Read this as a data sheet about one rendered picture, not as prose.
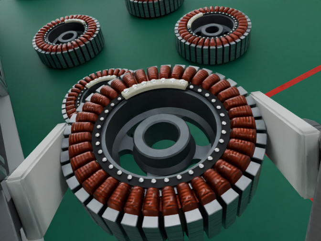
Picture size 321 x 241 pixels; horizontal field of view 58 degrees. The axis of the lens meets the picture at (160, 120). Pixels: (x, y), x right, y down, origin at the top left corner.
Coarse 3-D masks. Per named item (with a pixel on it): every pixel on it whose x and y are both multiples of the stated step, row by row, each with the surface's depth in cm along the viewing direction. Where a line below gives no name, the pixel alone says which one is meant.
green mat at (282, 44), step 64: (0, 0) 68; (64, 0) 63; (192, 0) 55; (256, 0) 52; (320, 0) 49; (128, 64) 45; (192, 64) 43; (256, 64) 41; (320, 64) 39; (192, 128) 35; (256, 192) 29
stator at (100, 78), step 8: (96, 72) 39; (104, 72) 38; (112, 72) 38; (120, 72) 38; (128, 72) 38; (80, 80) 38; (88, 80) 38; (96, 80) 38; (104, 80) 38; (72, 88) 37; (80, 88) 37; (88, 88) 37; (96, 88) 38; (72, 96) 36; (80, 96) 36; (64, 104) 36; (72, 104) 35; (80, 104) 36; (64, 112) 35; (72, 112) 34
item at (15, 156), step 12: (0, 96) 44; (0, 108) 43; (0, 120) 41; (12, 120) 40; (12, 132) 39; (12, 144) 38; (12, 156) 36; (12, 168) 35; (24, 240) 29; (36, 240) 29
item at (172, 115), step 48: (96, 96) 18; (144, 96) 18; (192, 96) 18; (240, 96) 16; (96, 144) 15; (144, 144) 16; (192, 144) 17; (240, 144) 14; (96, 192) 13; (144, 192) 13; (192, 192) 13; (240, 192) 13; (144, 240) 14; (192, 240) 14
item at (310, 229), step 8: (320, 168) 9; (320, 176) 9; (320, 184) 8; (320, 192) 8; (320, 200) 8; (312, 208) 7; (320, 208) 7; (312, 216) 7; (320, 216) 7; (312, 224) 7; (320, 224) 7; (312, 232) 7; (320, 232) 7; (312, 240) 6; (320, 240) 6
